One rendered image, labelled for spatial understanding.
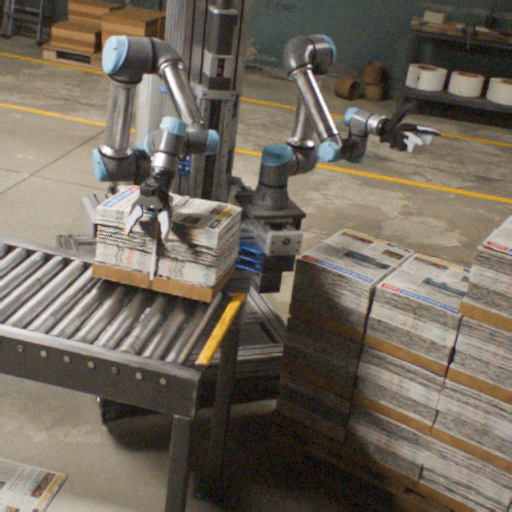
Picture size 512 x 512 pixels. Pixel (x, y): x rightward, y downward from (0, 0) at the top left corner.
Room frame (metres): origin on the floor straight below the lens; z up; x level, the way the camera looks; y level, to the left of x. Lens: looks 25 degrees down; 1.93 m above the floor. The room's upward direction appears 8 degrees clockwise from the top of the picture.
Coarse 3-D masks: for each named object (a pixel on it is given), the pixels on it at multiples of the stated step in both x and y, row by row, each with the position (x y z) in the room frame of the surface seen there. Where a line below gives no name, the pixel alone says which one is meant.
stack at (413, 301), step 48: (336, 240) 2.64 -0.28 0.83; (384, 240) 2.69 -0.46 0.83; (336, 288) 2.37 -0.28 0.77; (384, 288) 2.30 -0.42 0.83; (432, 288) 2.34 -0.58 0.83; (288, 336) 2.44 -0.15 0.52; (336, 336) 2.36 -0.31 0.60; (384, 336) 2.28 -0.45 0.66; (432, 336) 2.21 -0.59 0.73; (480, 336) 2.14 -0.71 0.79; (288, 384) 2.44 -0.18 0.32; (384, 384) 2.26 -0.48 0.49; (432, 384) 2.19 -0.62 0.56; (288, 432) 2.41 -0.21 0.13; (336, 432) 2.33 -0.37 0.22; (384, 432) 2.25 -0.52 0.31; (480, 432) 2.10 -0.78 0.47; (336, 480) 2.32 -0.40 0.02; (384, 480) 2.22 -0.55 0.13; (432, 480) 2.15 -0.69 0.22; (480, 480) 2.08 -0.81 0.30
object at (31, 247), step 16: (0, 240) 2.32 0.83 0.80; (16, 240) 2.34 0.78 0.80; (48, 256) 2.28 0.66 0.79; (64, 256) 2.27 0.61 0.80; (80, 256) 2.29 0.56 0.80; (96, 256) 2.30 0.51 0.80; (224, 288) 2.20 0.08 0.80; (240, 288) 2.21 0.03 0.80; (176, 304) 2.21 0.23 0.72; (224, 304) 2.18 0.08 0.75; (240, 320) 2.17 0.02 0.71
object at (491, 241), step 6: (510, 216) 2.46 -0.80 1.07; (504, 222) 2.40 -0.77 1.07; (510, 222) 2.41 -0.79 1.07; (498, 228) 2.34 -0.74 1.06; (504, 228) 2.35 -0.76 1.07; (510, 228) 2.36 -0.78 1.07; (492, 234) 2.28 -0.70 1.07; (498, 234) 2.28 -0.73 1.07; (504, 234) 2.29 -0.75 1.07; (510, 234) 2.30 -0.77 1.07; (486, 240) 2.22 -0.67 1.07; (492, 240) 2.22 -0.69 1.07; (498, 240) 2.23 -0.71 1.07; (504, 240) 2.24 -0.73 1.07; (510, 240) 2.25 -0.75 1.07; (486, 246) 2.18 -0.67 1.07; (492, 246) 2.18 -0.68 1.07; (498, 246) 2.19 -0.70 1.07; (504, 246) 2.19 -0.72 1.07; (510, 246) 2.20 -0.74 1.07; (504, 252) 2.15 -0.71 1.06; (510, 252) 2.15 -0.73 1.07
